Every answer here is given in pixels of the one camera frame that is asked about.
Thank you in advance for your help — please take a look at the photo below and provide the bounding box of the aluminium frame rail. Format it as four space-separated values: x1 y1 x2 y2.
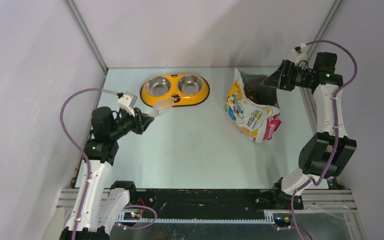
56 188 359 226

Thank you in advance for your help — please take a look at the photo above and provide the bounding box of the brown pet food kibble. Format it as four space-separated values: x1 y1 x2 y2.
243 85 259 104

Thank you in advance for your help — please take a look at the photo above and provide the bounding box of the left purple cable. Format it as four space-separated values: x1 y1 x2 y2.
59 87 158 240

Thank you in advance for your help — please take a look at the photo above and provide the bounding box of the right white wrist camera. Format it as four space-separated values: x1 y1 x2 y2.
291 43 309 67

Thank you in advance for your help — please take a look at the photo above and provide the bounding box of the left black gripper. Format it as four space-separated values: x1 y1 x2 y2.
109 106 154 140

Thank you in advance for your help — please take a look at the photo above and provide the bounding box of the pet food bag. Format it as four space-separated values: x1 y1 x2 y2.
224 68 282 143

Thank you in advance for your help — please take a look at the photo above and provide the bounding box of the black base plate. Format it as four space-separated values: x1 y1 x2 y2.
129 188 304 221

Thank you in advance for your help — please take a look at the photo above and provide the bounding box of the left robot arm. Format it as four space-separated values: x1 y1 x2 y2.
60 106 159 240

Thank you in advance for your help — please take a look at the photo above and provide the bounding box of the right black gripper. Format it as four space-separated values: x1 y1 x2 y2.
260 60 312 92

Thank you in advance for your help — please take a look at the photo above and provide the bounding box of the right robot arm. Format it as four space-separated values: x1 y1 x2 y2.
263 52 357 209

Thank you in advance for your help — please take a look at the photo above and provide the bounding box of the yellow double pet bowl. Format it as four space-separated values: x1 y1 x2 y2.
140 73 210 107

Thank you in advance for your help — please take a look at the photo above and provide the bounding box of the clear plastic scoop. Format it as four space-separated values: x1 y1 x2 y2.
148 97 175 118

